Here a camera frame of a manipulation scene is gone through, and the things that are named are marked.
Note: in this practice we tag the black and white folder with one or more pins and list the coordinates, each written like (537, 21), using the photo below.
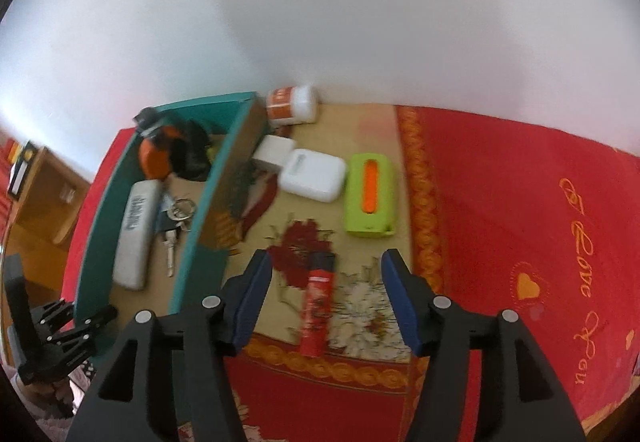
(22, 172)

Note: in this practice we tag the wooden shelf unit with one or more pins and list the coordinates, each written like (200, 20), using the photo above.
(45, 232)

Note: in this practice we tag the red tube with black cap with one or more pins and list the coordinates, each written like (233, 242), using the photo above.
(317, 302)

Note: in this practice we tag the white jar with orange label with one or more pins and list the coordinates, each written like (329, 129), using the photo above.
(300, 105)

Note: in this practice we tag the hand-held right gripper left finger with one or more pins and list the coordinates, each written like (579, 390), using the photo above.
(255, 297)

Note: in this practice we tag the white rounded plastic case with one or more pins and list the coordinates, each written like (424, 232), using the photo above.
(312, 175)

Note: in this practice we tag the key bunch with grey fob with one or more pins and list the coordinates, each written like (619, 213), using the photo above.
(170, 242)

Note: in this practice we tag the teal cardboard box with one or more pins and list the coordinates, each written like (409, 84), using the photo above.
(100, 232)

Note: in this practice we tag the row of red books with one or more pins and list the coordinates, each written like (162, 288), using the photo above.
(7, 167)

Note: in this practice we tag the fluffy pink blanket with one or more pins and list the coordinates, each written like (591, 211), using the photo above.
(50, 424)

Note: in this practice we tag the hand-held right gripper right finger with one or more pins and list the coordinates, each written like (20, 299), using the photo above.
(400, 302)

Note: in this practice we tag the small glass item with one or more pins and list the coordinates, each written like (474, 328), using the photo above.
(67, 193)

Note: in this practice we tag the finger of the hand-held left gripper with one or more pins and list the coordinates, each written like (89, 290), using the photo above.
(52, 317)
(82, 334)

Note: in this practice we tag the white charger adapter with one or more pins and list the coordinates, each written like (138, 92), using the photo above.
(272, 150)

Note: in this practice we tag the small yellow-green item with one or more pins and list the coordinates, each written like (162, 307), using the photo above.
(212, 151)

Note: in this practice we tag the white glasses case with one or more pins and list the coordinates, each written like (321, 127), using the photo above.
(132, 242)

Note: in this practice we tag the green case with orange slot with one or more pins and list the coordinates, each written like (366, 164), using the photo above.
(357, 202)

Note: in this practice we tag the red printed bedsheet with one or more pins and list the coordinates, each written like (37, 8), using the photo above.
(500, 222)

